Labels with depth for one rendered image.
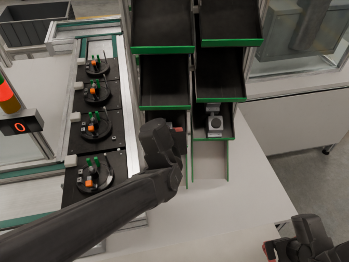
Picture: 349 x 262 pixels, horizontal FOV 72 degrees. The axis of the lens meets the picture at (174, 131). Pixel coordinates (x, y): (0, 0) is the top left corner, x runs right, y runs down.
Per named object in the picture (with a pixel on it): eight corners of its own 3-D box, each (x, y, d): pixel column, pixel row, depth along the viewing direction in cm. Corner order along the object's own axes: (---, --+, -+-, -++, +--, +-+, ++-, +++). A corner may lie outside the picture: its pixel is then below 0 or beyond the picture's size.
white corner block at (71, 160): (78, 168, 98) (75, 162, 95) (67, 170, 97) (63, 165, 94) (79, 159, 101) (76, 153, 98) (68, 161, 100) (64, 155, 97)
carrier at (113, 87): (122, 111, 120) (118, 91, 111) (72, 118, 117) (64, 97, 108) (120, 82, 136) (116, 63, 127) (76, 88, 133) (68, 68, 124)
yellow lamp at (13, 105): (19, 112, 74) (11, 100, 71) (1, 115, 74) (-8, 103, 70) (22, 102, 78) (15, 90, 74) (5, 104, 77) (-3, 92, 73)
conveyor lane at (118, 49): (146, 215, 94) (144, 204, 86) (56, 233, 89) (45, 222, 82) (125, 52, 175) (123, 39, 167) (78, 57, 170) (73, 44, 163)
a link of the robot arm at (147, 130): (138, 197, 50) (175, 195, 46) (112, 152, 45) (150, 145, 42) (158, 162, 60) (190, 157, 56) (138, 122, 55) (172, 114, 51)
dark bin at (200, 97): (244, 102, 65) (253, 89, 58) (196, 103, 65) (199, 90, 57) (234, 17, 73) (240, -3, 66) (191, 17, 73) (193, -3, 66)
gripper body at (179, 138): (146, 133, 62) (145, 145, 55) (185, 129, 63) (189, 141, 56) (148, 155, 65) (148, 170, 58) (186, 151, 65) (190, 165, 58)
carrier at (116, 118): (125, 149, 104) (121, 129, 95) (68, 158, 101) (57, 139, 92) (122, 112, 120) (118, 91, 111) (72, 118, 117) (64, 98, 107)
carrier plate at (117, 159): (131, 204, 87) (130, 201, 86) (62, 217, 84) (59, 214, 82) (126, 152, 103) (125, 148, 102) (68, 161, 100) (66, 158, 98)
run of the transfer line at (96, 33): (346, 29, 199) (353, 14, 190) (48, 60, 168) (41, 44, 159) (317, 10, 226) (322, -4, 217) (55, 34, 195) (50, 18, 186)
